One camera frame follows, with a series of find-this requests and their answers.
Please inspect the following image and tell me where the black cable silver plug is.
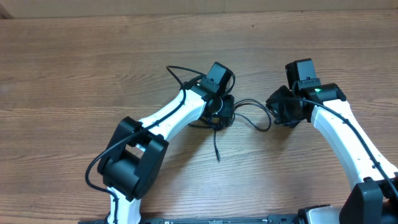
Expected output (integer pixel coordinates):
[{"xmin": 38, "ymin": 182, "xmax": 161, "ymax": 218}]
[{"xmin": 233, "ymin": 98, "xmax": 272, "ymax": 132}]

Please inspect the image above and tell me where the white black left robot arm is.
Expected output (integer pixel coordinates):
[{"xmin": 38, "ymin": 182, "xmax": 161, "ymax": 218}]
[{"xmin": 97, "ymin": 62, "xmax": 235, "ymax": 223}]

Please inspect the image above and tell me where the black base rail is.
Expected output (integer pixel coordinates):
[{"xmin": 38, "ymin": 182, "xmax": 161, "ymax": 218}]
[{"xmin": 77, "ymin": 204, "xmax": 343, "ymax": 224}]

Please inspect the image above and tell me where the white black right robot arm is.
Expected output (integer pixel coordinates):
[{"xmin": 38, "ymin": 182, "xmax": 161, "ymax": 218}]
[{"xmin": 266, "ymin": 58, "xmax": 397, "ymax": 224}]

